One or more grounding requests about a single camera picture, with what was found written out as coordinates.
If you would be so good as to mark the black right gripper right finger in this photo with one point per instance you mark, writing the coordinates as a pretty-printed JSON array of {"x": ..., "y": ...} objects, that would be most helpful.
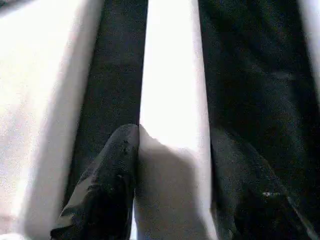
[{"x": 255, "y": 200}]

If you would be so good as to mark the white plastic table top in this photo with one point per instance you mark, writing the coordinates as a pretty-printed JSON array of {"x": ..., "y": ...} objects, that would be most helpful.
[{"x": 40, "y": 100}]

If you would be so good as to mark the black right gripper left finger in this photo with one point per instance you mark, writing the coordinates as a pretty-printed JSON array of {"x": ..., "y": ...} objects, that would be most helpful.
[{"x": 100, "y": 195}]

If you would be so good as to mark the black plastic mat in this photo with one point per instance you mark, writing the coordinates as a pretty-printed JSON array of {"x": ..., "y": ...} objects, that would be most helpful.
[{"x": 250, "y": 75}]

